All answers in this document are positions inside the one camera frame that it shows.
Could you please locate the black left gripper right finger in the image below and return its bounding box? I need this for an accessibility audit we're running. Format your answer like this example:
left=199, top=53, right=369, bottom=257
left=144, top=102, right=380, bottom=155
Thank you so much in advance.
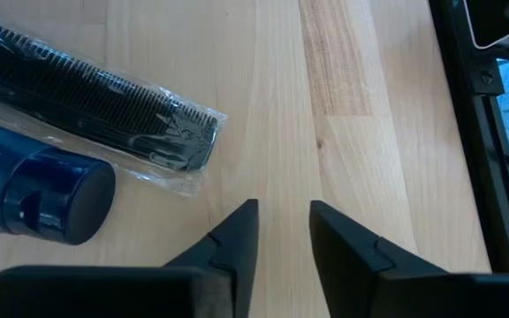
left=308, top=199, right=509, bottom=318

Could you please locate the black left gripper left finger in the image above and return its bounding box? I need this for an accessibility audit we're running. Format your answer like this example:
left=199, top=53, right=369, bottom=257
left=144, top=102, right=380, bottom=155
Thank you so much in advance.
left=0, top=197, right=261, bottom=318

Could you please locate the dark blue toiletry tube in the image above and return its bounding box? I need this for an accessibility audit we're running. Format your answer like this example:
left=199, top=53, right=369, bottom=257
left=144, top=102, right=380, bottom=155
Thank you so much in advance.
left=0, top=116, right=118, bottom=247

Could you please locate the black aluminium table frame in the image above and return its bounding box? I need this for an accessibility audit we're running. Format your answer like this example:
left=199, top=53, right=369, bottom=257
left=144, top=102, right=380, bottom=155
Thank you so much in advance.
left=428, top=0, right=509, bottom=276

